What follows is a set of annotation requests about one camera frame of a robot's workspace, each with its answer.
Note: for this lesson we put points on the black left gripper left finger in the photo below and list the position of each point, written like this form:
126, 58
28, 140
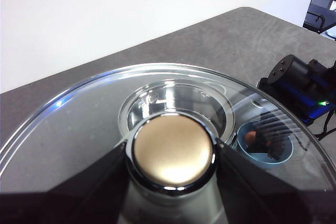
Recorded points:
65, 203

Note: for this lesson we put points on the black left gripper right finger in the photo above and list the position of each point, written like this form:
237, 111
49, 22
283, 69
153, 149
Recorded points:
267, 203

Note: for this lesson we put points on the brown egg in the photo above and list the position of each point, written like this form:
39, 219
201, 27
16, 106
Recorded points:
250, 137

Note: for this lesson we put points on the glass steamer lid with knob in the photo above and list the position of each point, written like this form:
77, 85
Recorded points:
172, 150

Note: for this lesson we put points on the blue ribbed bowl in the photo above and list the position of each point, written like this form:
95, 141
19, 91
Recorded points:
286, 155

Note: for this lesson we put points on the black metal rack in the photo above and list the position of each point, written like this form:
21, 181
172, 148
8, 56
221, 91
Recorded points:
319, 14

